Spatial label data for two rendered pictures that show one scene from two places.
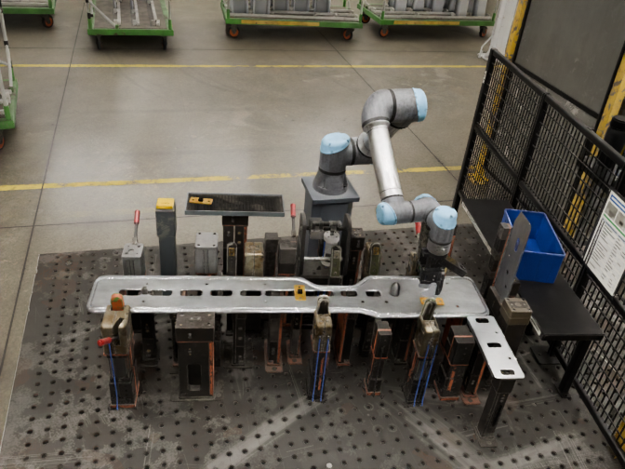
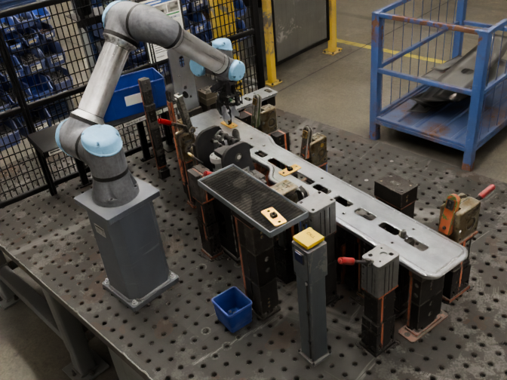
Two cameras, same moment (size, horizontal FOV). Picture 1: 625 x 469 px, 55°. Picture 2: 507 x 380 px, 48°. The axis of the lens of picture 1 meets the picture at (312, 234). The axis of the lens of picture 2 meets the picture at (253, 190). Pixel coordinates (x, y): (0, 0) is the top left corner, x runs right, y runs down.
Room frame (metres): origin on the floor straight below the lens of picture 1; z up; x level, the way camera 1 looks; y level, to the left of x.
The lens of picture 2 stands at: (2.51, 1.57, 2.10)
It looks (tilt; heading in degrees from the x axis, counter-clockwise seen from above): 33 degrees down; 245
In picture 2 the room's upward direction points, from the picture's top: 7 degrees counter-clockwise
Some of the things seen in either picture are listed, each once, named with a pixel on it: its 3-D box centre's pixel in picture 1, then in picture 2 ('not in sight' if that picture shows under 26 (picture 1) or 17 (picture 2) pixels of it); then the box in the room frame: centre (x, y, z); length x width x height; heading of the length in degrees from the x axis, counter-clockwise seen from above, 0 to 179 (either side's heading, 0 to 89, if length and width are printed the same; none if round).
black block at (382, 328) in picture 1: (378, 359); (281, 162); (1.52, -0.27, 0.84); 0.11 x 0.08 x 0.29; 9
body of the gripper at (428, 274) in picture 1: (432, 264); (228, 91); (1.66, -0.41, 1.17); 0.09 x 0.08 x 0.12; 99
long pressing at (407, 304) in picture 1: (294, 295); (295, 173); (1.64, 0.04, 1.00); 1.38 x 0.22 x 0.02; 99
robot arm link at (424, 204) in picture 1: (424, 209); (207, 63); (1.75, -0.37, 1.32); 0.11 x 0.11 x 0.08; 20
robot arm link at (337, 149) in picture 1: (336, 151); (102, 149); (2.26, -0.06, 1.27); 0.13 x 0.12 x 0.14; 110
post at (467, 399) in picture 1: (476, 364); not in sight; (1.54, -0.62, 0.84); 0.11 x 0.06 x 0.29; 9
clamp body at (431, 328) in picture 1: (419, 360); (268, 143); (1.51, -0.41, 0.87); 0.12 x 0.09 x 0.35; 9
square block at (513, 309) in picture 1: (504, 342); (213, 124); (1.63, -0.73, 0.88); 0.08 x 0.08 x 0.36; 9
